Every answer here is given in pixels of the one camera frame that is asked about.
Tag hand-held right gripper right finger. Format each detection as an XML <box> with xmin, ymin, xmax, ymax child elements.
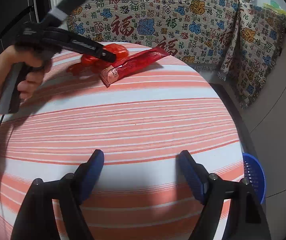
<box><xmin>179</xmin><ymin>150</ymin><xmax>272</xmax><ymax>240</ymax></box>

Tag red plastic bag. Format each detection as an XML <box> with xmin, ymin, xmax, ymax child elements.
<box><xmin>67</xmin><ymin>44</ymin><xmax>129</xmax><ymax>77</ymax></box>

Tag blue plastic basket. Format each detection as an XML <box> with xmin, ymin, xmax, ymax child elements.
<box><xmin>241</xmin><ymin>152</ymin><xmax>267</xmax><ymax>204</ymax></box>

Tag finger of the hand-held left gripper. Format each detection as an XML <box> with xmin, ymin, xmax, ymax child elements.
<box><xmin>54</xmin><ymin>27</ymin><xmax>117</xmax><ymax>63</ymax></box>

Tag large printed cloth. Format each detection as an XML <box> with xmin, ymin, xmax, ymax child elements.
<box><xmin>62</xmin><ymin>0</ymin><xmax>241</xmax><ymax>67</ymax></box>

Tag striped orange white tablecloth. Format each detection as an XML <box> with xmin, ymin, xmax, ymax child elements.
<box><xmin>0</xmin><ymin>42</ymin><xmax>246</xmax><ymax>240</ymax></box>

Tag yellow green container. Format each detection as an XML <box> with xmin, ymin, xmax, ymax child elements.
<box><xmin>263</xmin><ymin>2</ymin><xmax>286</xmax><ymax>15</ymax></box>

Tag long red packet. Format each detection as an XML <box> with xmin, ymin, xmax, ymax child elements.
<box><xmin>100</xmin><ymin>49</ymin><xmax>169</xmax><ymax>88</ymax></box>

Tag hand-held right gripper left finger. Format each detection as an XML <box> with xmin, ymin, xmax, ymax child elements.
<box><xmin>10</xmin><ymin>149</ymin><xmax>105</xmax><ymax>240</ymax></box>

